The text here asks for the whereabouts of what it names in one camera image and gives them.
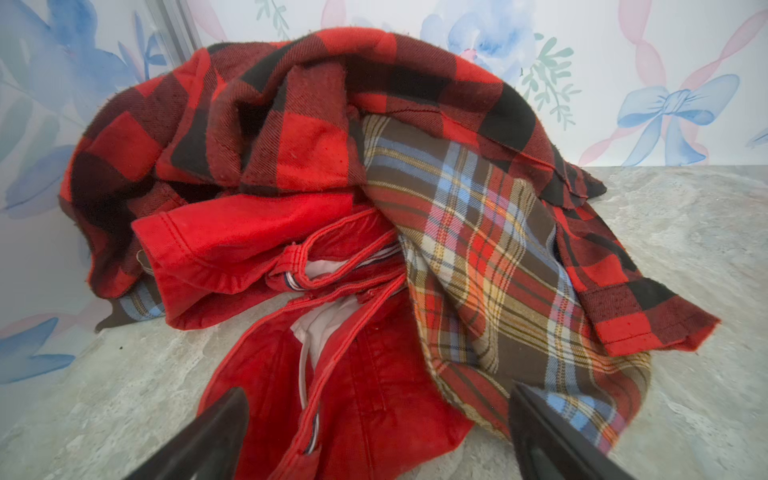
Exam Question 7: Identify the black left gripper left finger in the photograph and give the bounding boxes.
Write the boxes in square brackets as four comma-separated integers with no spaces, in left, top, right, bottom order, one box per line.
[126,387,249,480]

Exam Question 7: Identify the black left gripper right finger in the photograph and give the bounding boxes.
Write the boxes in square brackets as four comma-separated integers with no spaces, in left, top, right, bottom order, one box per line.
[508,383,632,480]

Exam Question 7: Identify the plain red garment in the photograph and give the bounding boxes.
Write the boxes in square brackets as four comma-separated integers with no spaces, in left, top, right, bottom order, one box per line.
[132,188,471,479]

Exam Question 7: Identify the red black buffalo plaid cloth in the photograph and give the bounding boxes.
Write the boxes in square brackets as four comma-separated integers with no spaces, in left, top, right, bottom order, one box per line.
[60,28,718,355]

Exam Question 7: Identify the brown multicolour tartan cloth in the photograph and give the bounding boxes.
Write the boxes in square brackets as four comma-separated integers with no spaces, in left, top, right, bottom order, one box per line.
[102,116,651,452]

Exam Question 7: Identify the aluminium corner post left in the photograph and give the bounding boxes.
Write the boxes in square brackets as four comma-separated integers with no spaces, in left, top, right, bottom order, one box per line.
[145,0,202,66]

